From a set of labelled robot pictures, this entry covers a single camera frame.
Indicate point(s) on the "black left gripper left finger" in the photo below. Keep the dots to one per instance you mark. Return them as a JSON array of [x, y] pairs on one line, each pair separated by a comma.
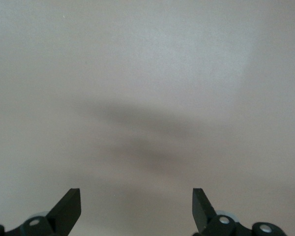
[[68, 211]]

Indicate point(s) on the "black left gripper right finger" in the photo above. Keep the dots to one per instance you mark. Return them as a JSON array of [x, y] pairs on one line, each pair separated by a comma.
[[201, 211]]

